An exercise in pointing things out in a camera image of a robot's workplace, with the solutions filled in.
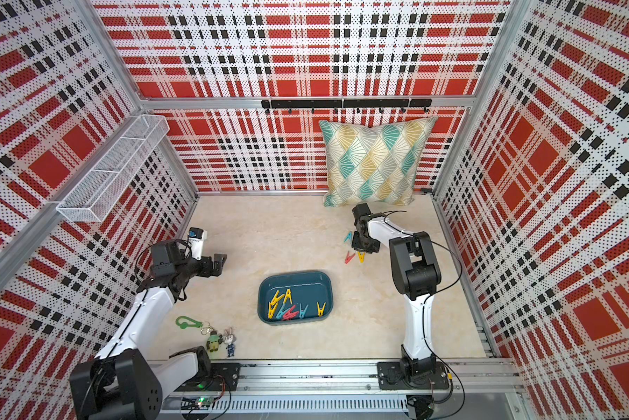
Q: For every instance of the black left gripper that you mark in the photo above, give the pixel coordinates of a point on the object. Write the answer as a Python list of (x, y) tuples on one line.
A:
[(216, 265)]

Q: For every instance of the geometric patterned pillow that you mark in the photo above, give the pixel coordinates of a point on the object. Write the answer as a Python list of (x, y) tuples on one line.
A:
[(377, 164)]

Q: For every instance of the green figurine keychain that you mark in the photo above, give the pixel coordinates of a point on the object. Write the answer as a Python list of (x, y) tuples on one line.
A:
[(214, 342)]

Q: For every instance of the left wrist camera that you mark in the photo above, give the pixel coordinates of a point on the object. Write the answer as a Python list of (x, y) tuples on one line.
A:
[(196, 239)]

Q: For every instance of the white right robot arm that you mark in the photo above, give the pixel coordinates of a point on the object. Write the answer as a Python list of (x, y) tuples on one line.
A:
[(416, 275)]

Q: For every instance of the black hook rail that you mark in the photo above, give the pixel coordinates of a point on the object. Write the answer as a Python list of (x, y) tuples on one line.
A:
[(336, 104)]

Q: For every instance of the yellow clothespin in box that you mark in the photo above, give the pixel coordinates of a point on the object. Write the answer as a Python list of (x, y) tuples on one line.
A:
[(272, 308)]

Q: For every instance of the teal clothespin in box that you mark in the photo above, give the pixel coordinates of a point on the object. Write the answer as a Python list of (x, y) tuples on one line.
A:
[(302, 311)]

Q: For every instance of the yellow clothespin lower right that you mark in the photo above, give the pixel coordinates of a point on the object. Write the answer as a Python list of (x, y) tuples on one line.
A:
[(321, 309)]

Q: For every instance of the rabbit figurine keychain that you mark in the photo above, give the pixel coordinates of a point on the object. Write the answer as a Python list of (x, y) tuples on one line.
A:
[(229, 339)]

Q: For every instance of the red clothespin second row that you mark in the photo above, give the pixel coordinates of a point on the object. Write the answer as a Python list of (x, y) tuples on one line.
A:
[(350, 256)]

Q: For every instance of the red clothespin in box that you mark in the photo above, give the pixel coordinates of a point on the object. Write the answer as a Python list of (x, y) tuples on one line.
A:
[(288, 314)]

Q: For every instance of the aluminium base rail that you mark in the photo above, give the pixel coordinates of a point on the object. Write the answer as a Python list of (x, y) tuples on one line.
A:
[(461, 388)]

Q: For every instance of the green carabiner keychain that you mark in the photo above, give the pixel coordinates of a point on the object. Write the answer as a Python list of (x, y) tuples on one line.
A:
[(184, 322)]

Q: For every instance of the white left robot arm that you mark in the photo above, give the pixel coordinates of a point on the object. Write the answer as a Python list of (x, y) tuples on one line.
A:
[(136, 331)]

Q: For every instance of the teal plastic storage box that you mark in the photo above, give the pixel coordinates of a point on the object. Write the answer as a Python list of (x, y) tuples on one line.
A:
[(307, 288)]

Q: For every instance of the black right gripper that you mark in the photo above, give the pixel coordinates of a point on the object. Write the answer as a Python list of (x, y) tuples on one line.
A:
[(357, 245)]

